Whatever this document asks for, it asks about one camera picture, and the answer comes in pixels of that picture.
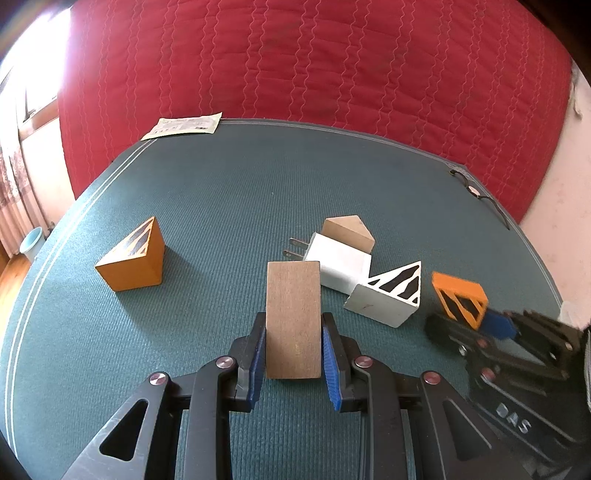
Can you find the green table mat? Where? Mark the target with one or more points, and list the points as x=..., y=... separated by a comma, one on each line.
x=226, y=204

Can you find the patterned window curtain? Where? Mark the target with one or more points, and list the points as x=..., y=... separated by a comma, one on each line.
x=20, y=209

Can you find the light blue waste bin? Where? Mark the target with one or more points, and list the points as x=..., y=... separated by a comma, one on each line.
x=32, y=244

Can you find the white wall charger plug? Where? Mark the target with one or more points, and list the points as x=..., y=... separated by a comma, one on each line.
x=342, y=266

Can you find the brown pentagonal wooden block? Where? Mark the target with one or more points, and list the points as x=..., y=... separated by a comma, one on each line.
x=349, y=230

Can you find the small orange striped wedge block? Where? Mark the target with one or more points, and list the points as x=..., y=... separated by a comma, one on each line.
x=463, y=300

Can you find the white paper leaflet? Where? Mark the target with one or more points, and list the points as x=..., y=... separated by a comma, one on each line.
x=165, y=127

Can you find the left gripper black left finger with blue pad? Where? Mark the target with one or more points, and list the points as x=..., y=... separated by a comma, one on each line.
x=179, y=424

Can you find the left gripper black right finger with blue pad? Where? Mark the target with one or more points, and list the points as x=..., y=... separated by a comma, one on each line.
x=410, y=426

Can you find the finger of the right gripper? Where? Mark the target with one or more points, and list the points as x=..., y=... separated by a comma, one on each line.
x=549, y=340
x=455, y=337

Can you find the window with wooden sill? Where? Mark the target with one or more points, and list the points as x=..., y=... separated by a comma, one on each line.
x=34, y=42

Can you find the brown rectangular wooden block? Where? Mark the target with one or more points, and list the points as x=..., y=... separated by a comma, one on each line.
x=293, y=320

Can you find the red quilted mattress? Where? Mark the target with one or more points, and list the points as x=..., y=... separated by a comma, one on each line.
x=482, y=83

